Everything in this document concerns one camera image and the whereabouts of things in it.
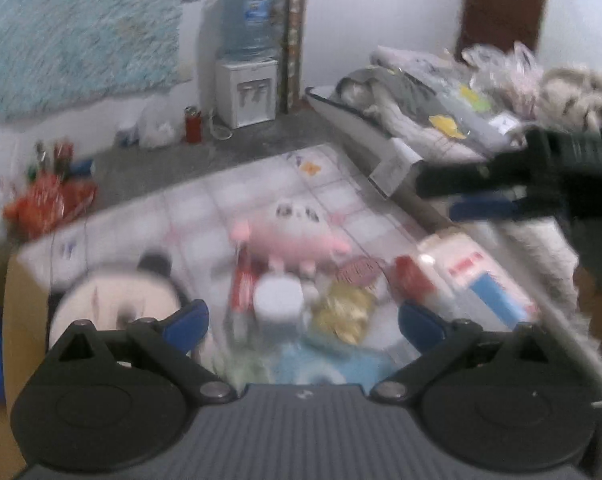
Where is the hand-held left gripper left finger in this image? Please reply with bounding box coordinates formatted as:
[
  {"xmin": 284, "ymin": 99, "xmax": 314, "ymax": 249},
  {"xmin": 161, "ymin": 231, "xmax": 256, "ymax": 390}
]
[{"xmin": 46, "ymin": 299, "xmax": 237, "ymax": 404}]

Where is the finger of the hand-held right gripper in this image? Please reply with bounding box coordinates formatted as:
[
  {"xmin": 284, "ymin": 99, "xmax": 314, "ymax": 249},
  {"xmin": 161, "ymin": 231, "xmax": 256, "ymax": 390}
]
[
  {"xmin": 450, "ymin": 194, "xmax": 534, "ymax": 224},
  {"xmin": 414, "ymin": 152, "xmax": 532, "ymax": 199}
]

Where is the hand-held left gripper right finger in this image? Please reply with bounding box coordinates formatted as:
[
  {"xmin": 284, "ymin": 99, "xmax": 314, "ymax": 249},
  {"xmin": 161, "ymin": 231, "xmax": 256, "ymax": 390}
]
[{"xmin": 371, "ymin": 302, "xmax": 556, "ymax": 404}]

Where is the red and white packet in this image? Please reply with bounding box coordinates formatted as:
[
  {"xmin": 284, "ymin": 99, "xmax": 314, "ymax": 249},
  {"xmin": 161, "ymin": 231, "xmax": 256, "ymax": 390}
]
[{"xmin": 393, "ymin": 237, "xmax": 540, "ymax": 324}]

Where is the gold tissue pack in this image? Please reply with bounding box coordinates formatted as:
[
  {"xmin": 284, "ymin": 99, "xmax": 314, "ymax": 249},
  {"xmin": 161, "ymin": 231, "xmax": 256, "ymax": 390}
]
[{"xmin": 310, "ymin": 281, "xmax": 378, "ymax": 344}]

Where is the white tape roll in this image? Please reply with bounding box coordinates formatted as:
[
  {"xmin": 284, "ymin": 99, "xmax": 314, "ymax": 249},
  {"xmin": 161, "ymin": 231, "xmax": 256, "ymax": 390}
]
[{"xmin": 252, "ymin": 274, "xmax": 305, "ymax": 332}]

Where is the light blue bandage box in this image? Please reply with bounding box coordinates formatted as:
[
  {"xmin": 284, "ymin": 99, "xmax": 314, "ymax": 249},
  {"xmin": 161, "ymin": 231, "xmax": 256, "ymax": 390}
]
[{"xmin": 273, "ymin": 344, "xmax": 397, "ymax": 387}]

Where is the pink plush toy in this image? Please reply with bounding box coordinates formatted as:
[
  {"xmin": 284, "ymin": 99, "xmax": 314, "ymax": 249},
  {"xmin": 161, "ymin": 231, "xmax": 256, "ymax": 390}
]
[{"xmin": 230, "ymin": 196, "xmax": 353, "ymax": 274}]

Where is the brown cardboard box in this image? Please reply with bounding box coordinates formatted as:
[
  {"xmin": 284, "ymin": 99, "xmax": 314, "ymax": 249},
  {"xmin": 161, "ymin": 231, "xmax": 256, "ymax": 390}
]
[{"xmin": 1, "ymin": 252, "xmax": 50, "ymax": 411}]

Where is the red white tube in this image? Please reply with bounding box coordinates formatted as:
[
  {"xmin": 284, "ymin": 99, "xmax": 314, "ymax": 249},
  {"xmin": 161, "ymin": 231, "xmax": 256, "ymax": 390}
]
[{"xmin": 228, "ymin": 252, "xmax": 257, "ymax": 337}]

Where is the large black-haired plush doll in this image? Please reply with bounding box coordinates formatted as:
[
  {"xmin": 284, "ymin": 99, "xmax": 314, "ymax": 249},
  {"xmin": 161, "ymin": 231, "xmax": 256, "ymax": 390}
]
[{"xmin": 46, "ymin": 252, "xmax": 207, "ymax": 361}]

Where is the pile of folded clothes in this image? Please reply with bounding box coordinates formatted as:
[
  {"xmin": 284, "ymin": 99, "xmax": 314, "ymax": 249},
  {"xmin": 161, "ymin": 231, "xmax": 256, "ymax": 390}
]
[{"xmin": 331, "ymin": 45, "xmax": 528, "ymax": 157}]

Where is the clear plastic bag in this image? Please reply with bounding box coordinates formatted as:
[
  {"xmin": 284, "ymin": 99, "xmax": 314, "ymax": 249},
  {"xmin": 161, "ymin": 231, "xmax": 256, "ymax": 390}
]
[{"xmin": 460, "ymin": 42, "xmax": 540, "ymax": 112}]

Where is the brown wooden door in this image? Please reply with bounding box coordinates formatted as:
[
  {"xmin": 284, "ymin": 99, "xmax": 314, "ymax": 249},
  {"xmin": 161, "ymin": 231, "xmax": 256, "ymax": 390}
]
[{"xmin": 455, "ymin": 0, "xmax": 552, "ymax": 61}]

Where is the plastic bag with red print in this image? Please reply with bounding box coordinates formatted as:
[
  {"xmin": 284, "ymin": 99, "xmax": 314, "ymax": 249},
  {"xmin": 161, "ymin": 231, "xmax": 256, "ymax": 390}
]
[{"xmin": 3, "ymin": 172, "xmax": 98, "ymax": 239}]

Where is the white plastic bag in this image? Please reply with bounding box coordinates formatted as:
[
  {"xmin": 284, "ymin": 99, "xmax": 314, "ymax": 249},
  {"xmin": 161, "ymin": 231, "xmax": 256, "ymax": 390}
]
[{"xmin": 138, "ymin": 102, "xmax": 177, "ymax": 150}]

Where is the patterned folded board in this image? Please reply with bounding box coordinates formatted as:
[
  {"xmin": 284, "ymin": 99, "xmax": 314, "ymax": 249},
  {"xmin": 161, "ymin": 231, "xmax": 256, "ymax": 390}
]
[{"xmin": 268, "ymin": 0, "xmax": 310, "ymax": 114}]

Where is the blue water bottle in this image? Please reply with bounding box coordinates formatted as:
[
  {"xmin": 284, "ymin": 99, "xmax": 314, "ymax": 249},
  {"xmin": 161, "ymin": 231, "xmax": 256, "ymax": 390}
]
[{"xmin": 218, "ymin": 0, "xmax": 280, "ymax": 61}]

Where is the blue floral wall cloth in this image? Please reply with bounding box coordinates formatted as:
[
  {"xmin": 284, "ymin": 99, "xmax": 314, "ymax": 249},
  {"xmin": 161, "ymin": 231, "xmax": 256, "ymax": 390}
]
[{"xmin": 0, "ymin": 0, "xmax": 205, "ymax": 127}]

